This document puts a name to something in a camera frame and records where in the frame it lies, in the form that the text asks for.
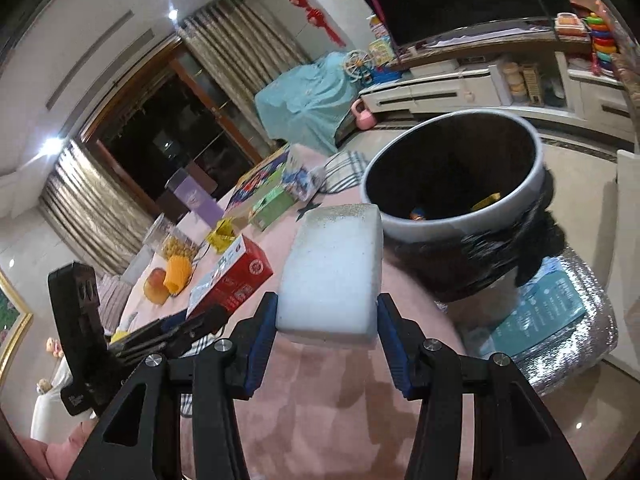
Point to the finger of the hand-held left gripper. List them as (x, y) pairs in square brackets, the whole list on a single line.
[(150, 332), (210, 322)]

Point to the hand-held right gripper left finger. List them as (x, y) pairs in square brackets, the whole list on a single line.
[(262, 345)]

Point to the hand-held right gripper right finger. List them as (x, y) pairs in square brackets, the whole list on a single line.
[(395, 350)]

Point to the orange foam fruit net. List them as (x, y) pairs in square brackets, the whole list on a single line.
[(177, 272)]

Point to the white foam block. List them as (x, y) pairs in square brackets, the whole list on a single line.
[(330, 280)]

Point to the white trash bin black bag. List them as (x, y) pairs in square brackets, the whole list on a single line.
[(460, 250)]

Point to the blue snack wrapper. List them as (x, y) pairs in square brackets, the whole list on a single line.
[(418, 214)]

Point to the green yellow wrapper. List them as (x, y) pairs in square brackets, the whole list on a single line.
[(487, 201)]

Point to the red yellow apple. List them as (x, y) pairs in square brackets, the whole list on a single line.
[(156, 287)]

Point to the red tissue box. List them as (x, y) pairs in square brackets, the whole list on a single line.
[(235, 280)]

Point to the gold framed picture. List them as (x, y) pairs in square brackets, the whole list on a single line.
[(10, 320)]

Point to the clear jar of snack balls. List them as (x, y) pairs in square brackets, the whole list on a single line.
[(172, 242)]

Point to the beige curtain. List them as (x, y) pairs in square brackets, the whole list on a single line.
[(240, 35), (90, 210)]

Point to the purple drink bottle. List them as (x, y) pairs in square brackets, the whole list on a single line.
[(195, 197)]

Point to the green flat box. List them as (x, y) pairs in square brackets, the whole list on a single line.
[(272, 205)]

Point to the colourful puzzle box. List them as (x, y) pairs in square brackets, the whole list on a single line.
[(255, 180)]

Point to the teal booklet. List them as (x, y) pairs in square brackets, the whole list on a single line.
[(542, 315)]

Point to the blue white packet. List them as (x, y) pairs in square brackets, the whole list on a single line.
[(302, 175)]

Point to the silver foil mat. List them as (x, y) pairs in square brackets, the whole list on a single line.
[(575, 355)]

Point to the wooden sliding glass door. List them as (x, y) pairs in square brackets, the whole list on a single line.
[(150, 150)]

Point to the pink kettlebell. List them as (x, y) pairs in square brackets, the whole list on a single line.
[(364, 117)]

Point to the teal covered armchair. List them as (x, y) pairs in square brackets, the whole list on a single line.
[(305, 100)]

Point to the white television stand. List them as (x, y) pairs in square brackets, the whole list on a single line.
[(435, 92)]

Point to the toy ferris wheel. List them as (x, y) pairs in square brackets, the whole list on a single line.
[(357, 66)]

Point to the pink toy cash register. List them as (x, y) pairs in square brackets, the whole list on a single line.
[(571, 24)]

